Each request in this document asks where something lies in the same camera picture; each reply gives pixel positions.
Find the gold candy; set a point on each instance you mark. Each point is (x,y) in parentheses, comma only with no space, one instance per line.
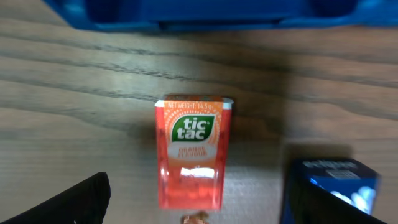
(195,219)

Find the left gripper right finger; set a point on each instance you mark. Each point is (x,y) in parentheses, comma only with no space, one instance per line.
(317,211)

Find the blue candy pack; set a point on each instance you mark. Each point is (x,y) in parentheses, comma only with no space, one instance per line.
(348,186)

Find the orange candy box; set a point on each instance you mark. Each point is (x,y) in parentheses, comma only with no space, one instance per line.
(192,155)

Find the blue tray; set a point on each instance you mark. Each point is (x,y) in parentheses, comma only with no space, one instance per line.
(199,12)

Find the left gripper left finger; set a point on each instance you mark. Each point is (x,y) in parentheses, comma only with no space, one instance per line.
(77,205)

